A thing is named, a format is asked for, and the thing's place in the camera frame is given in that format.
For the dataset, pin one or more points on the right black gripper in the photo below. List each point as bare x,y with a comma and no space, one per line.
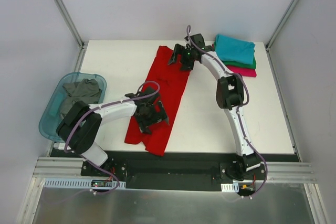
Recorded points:
181,57

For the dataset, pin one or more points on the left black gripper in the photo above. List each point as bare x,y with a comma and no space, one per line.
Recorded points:
153,118

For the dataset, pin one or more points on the red t shirt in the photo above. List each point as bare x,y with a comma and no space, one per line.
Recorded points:
172,83

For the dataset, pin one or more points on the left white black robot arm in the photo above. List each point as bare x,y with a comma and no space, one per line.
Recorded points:
81,124

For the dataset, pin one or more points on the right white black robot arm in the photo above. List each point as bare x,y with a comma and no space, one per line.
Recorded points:
231,96

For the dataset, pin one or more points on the teal folded t shirt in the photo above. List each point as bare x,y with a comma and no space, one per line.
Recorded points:
223,39

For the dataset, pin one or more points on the blue plastic bin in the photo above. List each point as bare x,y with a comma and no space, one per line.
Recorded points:
51,116

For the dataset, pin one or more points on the grey crumpled t shirt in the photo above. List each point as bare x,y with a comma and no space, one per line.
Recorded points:
86,90

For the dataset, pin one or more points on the pink folded t shirt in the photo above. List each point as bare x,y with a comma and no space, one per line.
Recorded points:
242,71

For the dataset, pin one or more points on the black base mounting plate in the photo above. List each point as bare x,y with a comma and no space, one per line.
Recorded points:
173,171

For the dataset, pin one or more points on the green folded t shirt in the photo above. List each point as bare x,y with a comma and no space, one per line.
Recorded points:
244,64

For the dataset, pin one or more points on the right white cable duct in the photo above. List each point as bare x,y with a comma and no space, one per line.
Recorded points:
230,188

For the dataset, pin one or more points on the white cable duct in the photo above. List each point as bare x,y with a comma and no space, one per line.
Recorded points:
74,183
230,188

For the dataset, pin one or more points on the left white cable duct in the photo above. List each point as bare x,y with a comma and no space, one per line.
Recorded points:
74,183

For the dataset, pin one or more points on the left aluminium frame post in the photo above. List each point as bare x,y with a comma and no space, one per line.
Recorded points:
69,22

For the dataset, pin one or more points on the aluminium frame post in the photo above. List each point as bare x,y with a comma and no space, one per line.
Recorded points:
285,17
69,22

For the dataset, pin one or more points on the right aluminium frame post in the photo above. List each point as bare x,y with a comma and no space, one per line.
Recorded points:
285,17

